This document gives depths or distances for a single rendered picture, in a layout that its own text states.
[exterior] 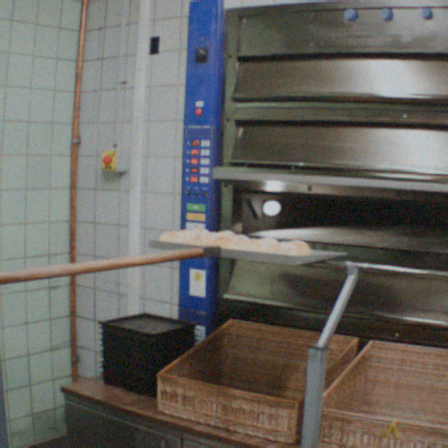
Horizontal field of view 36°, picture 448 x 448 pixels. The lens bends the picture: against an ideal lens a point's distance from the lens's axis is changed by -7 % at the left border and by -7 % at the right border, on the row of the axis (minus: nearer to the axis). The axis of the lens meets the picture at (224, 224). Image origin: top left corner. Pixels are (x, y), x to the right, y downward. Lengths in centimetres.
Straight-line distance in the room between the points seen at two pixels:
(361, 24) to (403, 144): 48
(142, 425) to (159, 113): 132
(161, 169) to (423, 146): 116
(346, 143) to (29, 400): 187
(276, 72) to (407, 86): 56
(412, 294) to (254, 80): 102
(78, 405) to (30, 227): 90
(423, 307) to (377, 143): 61
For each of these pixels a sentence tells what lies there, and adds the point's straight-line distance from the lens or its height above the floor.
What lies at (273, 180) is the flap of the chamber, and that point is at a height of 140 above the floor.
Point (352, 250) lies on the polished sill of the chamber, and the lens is 265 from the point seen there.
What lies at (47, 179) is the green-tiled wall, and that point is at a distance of 336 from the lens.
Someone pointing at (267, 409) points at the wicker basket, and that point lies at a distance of 234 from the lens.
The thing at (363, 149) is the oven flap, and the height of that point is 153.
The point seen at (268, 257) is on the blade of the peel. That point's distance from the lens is 217.
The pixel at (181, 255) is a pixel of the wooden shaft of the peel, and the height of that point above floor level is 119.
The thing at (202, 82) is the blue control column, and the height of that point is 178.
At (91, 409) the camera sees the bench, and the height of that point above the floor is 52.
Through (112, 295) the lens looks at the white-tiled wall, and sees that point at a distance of 334.
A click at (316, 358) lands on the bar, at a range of 208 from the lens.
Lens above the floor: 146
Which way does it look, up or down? 5 degrees down
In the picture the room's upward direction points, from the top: 2 degrees clockwise
